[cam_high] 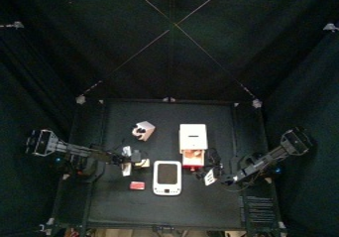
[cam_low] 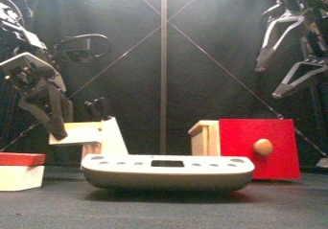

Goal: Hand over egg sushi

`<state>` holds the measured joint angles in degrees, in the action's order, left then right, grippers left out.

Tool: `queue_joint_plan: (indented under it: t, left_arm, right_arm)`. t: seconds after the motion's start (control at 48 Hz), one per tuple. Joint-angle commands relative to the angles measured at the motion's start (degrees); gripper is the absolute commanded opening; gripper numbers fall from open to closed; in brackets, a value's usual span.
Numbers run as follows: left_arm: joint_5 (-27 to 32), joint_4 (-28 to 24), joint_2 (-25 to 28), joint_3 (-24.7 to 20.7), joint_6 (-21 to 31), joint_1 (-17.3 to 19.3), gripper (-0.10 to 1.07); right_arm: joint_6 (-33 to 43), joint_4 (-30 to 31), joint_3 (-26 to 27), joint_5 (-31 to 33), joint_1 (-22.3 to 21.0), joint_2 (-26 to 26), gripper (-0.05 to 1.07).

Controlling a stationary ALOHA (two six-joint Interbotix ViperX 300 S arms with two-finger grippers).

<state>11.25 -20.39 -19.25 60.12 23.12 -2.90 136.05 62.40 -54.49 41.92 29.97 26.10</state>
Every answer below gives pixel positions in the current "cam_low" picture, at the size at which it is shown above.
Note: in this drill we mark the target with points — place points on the rectangular sponge block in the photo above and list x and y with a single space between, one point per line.
79 132

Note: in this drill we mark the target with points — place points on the red tuna sushi toy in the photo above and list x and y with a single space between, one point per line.
21 172

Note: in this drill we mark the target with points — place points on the white wooden knife block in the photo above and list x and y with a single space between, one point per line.
112 143

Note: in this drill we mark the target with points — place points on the red door with wooden knob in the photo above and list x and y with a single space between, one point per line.
259 162

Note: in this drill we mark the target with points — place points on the light wooden cabinet box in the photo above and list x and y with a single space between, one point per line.
205 140

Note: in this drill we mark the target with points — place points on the white toy kitchen scale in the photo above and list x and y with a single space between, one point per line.
166 175

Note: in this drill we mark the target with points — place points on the vertical metal frame pole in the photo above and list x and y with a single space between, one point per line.
163 79

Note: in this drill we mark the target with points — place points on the small white frame foot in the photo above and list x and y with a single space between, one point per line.
322 163

